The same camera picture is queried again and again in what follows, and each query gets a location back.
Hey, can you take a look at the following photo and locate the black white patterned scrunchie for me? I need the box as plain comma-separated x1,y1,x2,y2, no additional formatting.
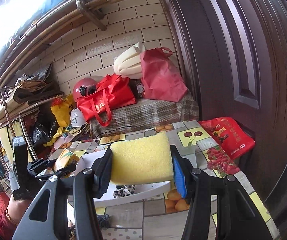
113,185,136,198

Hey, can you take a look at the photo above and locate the yellow sponge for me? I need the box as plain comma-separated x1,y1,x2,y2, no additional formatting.
111,132,174,185

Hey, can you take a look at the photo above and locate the person's left hand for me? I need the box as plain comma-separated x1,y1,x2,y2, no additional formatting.
5,196,31,225

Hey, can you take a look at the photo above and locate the yellow juice carton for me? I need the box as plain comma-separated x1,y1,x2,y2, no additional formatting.
53,148,80,172

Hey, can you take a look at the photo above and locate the dark braided scrunchie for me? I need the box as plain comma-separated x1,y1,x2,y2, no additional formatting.
97,214,111,229

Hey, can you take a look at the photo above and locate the metal storage shelf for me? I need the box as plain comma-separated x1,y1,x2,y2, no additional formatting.
0,80,65,170

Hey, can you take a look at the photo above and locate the yellow plastic bag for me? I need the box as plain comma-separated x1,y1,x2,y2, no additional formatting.
50,94,76,127

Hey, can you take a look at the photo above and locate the red package by door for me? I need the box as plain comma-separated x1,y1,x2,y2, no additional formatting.
199,117,256,160

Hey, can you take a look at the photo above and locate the white cardboard tray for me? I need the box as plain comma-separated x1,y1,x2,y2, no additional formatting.
73,148,172,209

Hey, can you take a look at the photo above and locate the pink helmet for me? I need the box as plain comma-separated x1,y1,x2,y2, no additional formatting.
73,77,97,102

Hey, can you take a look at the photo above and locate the bright red tote bag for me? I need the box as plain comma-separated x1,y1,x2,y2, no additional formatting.
77,74,137,127

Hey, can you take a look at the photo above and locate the plaid cloth covered bench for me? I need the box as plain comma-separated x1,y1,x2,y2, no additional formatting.
89,93,199,139

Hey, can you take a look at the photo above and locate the cream foam roll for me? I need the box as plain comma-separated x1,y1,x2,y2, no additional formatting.
113,42,146,80

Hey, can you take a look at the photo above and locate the dark red cloth bag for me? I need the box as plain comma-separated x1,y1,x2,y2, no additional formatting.
140,47,188,102

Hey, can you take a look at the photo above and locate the brown door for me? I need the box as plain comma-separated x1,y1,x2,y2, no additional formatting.
161,0,287,228

